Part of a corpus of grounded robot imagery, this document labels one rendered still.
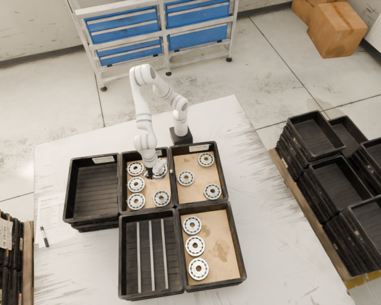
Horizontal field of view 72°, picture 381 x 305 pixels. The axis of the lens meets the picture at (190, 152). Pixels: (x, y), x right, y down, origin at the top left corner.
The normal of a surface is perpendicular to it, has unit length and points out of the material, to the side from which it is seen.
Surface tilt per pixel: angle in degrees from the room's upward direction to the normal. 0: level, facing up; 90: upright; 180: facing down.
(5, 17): 90
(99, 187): 0
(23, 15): 90
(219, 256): 0
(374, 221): 0
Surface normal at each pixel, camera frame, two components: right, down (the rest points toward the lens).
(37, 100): -0.02, -0.54
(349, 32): 0.12, 0.82
